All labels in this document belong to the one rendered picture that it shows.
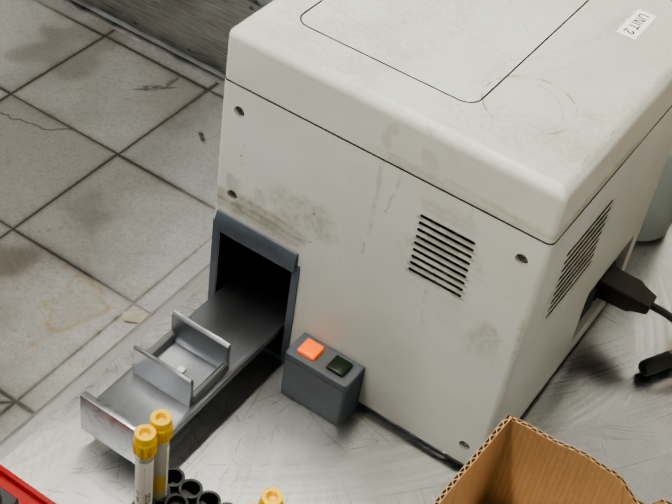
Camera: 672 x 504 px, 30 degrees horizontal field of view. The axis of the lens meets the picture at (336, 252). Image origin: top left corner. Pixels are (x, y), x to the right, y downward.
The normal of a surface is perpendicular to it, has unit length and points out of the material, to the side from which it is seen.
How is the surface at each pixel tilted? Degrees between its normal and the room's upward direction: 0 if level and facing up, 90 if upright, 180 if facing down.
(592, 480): 88
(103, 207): 0
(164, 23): 89
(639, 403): 0
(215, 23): 90
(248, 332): 0
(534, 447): 89
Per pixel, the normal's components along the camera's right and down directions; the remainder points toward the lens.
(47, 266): 0.12, -0.72
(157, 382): -0.55, 0.52
